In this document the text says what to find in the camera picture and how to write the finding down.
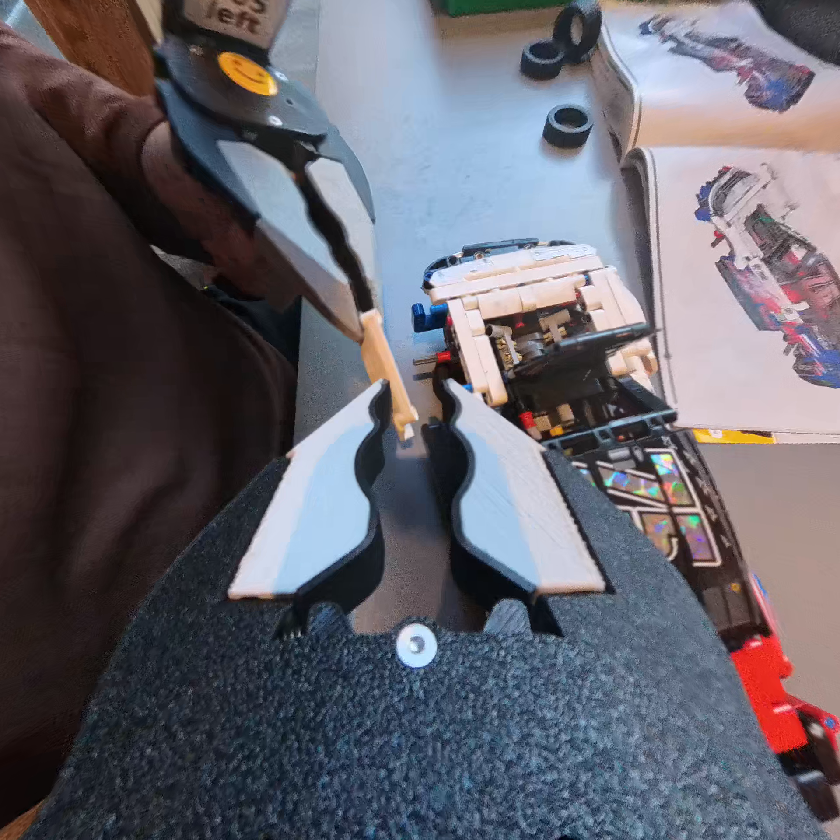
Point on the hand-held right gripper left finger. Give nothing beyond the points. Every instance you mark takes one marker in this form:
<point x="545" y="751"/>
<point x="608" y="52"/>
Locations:
<point x="308" y="518"/>

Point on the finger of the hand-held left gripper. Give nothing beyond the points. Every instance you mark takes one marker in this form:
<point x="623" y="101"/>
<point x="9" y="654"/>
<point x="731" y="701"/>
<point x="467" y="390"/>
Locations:
<point x="289" y="243"/>
<point x="344" y="210"/>

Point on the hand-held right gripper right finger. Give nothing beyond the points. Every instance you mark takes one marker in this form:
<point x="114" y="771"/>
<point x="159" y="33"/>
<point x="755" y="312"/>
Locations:
<point x="525" y="518"/>

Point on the white curved brick piece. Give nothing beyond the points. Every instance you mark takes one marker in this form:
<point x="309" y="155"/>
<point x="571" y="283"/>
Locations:
<point x="380" y="354"/>

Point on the toy brick race car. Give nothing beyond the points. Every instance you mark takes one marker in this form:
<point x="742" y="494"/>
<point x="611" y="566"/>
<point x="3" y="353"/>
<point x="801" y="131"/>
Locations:
<point x="525" y="275"/>

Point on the person's left forearm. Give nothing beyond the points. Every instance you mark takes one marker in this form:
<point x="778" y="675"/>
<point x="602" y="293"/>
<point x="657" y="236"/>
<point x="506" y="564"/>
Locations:
<point x="79" y="118"/>

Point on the grey desk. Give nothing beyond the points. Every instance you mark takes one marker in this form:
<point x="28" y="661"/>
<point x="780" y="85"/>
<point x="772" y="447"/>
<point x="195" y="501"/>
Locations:
<point x="459" y="164"/>

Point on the black rubber tyre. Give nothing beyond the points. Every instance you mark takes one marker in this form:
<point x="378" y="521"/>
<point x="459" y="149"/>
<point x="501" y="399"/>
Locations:
<point x="535" y="65"/>
<point x="568" y="134"/>
<point x="587" y="29"/>

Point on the green box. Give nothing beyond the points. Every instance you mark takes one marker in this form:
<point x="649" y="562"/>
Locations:
<point x="492" y="6"/>

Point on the open instruction booklet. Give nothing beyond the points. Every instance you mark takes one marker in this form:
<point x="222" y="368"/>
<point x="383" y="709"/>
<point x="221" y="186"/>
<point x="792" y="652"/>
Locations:
<point x="682" y="295"/>

